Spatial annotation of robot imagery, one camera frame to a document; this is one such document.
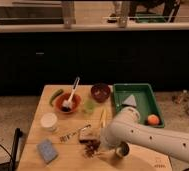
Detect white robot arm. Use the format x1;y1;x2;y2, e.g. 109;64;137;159
100;107;189;163

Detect green cucumber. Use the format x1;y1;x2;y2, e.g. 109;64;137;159
49;89;64;106

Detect metal cup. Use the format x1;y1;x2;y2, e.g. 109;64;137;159
115;142;130;158

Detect small green cup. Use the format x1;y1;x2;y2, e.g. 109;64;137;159
84;100;95;114

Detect orange fruit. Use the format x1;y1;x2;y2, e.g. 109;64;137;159
147;114;160;125

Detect dark rectangular block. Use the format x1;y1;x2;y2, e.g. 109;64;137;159
79;129;99;143

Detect black chair frame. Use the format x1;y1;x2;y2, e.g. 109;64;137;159
0;128;23;171

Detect orange bowl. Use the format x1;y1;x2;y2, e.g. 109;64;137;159
54;93;81;114

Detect green tray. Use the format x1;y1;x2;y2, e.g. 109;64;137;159
113;83;165;128

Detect white lidded container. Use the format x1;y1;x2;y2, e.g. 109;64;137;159
40;113;58;131

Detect dark purple bowl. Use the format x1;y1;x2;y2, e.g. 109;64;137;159
91;83;111;103

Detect yellow banana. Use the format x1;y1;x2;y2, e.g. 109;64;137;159
100;109;107;128

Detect blue sponge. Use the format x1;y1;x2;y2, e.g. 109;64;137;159
37;139;58;164

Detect silver fork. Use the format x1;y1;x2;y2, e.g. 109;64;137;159
59;124;91;142

